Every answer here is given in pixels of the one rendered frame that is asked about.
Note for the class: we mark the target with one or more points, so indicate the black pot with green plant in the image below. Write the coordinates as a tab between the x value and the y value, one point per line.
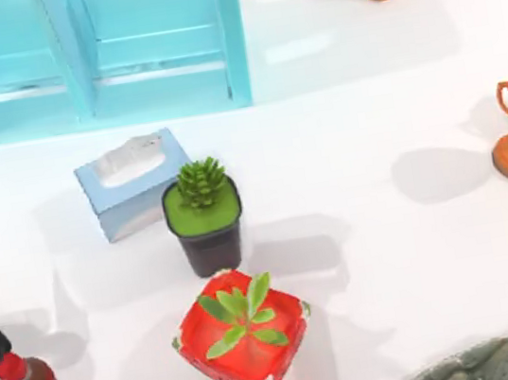
208	235

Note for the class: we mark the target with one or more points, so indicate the light blue tissue box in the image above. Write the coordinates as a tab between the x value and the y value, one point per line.
125	195

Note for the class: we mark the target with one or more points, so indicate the red pot with green plant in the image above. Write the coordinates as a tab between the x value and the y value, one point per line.
243	340

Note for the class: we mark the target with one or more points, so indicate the light blue rack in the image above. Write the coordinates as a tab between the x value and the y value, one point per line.
156	47

